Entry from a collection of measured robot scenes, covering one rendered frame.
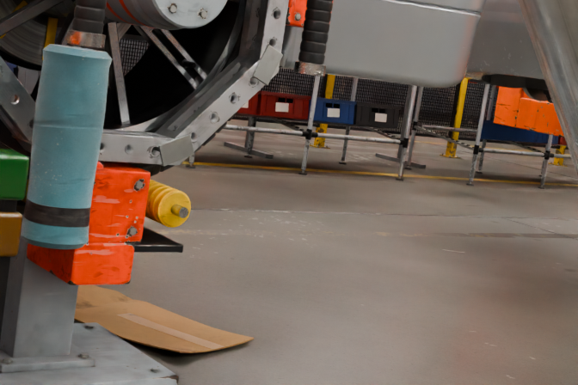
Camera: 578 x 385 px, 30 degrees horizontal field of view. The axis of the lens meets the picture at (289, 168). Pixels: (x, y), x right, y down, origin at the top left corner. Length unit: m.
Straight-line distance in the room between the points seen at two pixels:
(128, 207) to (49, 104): 0.26
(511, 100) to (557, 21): 5.19
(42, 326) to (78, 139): 0.46
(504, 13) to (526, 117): 1.63
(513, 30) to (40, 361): 2.73
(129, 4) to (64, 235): 0.32
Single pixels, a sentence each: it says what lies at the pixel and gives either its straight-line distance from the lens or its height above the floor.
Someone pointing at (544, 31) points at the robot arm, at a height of 0.82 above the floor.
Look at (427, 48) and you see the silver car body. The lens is 2.14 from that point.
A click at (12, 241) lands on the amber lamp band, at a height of 0.58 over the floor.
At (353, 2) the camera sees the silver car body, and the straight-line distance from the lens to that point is 2.00.
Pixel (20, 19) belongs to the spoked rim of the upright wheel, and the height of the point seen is 0.76.
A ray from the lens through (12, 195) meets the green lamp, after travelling 0.95.
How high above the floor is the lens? 0.79
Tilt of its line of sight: 7 degrees down
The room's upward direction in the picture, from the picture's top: 9 degrees clockwise
